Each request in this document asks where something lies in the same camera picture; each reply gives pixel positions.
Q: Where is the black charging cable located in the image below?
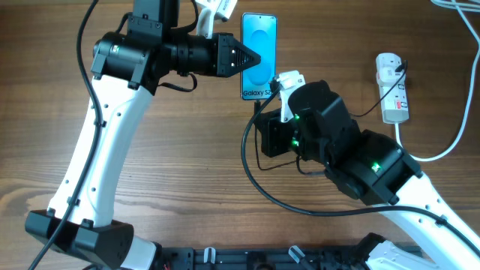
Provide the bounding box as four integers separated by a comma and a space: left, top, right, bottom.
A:
253, 58, 410, 176

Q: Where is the white power strip cord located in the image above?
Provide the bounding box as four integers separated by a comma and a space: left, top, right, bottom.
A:
393, 0, 480, 164

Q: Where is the white charger adapter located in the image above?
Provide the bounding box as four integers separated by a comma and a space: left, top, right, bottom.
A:
376, 52, 404, 87

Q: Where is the white power strip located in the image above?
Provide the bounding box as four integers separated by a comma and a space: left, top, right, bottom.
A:
379, 82, 410, 124

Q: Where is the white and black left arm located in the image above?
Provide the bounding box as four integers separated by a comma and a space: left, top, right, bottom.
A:
25, 0, 260, 269

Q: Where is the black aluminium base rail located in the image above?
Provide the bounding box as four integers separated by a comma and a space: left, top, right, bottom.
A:
151, 246, 368, 270

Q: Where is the smartphone with cyan screen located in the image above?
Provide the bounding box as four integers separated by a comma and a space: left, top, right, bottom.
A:
241, 13, 278, 101

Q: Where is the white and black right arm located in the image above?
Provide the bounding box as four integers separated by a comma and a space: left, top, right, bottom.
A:
253, 79, 479, 269

